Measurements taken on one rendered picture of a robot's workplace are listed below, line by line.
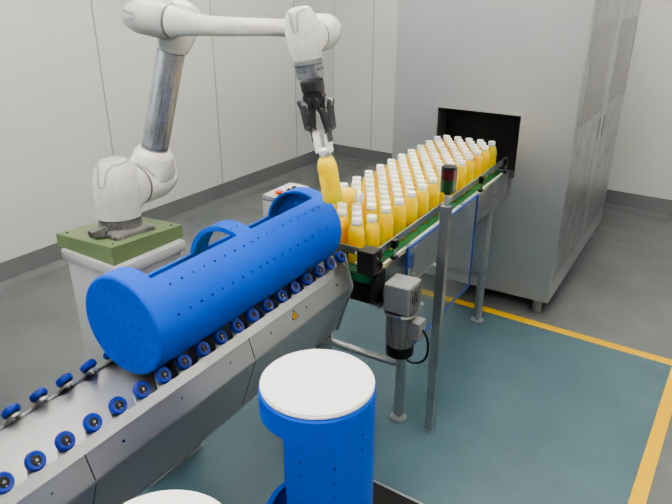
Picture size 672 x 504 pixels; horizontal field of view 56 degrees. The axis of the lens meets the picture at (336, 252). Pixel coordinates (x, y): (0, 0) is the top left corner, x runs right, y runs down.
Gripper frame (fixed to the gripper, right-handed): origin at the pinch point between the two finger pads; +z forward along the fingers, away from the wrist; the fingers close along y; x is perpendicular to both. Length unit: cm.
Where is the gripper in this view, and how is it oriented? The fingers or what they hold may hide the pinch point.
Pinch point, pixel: (322, 142)
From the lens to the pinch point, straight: 205.8
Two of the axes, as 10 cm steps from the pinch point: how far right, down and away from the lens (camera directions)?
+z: 1.7, 9.0, 3.9
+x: 5.4, -4.2, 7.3
